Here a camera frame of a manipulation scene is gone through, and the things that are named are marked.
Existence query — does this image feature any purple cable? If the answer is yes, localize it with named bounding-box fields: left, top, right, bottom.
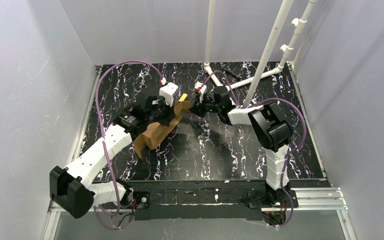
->
left=201, top=70, right=308, bottom=229
left=93, top=60, right=166, bottom=231

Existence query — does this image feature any brown cardboard box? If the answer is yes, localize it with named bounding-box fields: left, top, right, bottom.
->
left=133, top=100, right=193, bottom=159

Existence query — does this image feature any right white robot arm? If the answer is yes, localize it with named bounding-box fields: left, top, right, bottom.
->
left=190, top=83, right=293, bottom=206

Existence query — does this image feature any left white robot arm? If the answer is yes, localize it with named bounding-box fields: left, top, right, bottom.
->
left=49, top=93, right=190, bottom=219

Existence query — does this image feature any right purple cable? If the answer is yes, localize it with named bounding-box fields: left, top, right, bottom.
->
left=201, top=70, right=308, bottom=229

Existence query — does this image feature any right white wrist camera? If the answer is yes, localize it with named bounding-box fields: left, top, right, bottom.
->
left=194, top=82, right=207, bottom=95

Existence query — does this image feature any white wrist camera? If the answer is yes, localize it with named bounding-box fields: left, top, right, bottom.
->
left=194, top=82, right=207, bottom=95
left=159, top=77, right=180, bottom=107

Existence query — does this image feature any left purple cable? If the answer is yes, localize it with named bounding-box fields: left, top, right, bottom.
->
left=93, top=60, right=166, bottom=231

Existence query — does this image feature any aluminium base frame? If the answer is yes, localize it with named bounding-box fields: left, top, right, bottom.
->
left=41, top=66, right=359, bottom=240

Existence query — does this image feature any white PVC pipe frame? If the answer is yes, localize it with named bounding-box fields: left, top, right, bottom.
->
left=203, top=0, right=319, bottom=109

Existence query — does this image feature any yellow white marker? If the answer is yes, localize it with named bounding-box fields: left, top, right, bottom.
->
left=178, top=93, right=188, bottom=102

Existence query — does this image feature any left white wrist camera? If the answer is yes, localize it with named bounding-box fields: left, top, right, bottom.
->
left=159, top=77, right=180, bottom=107

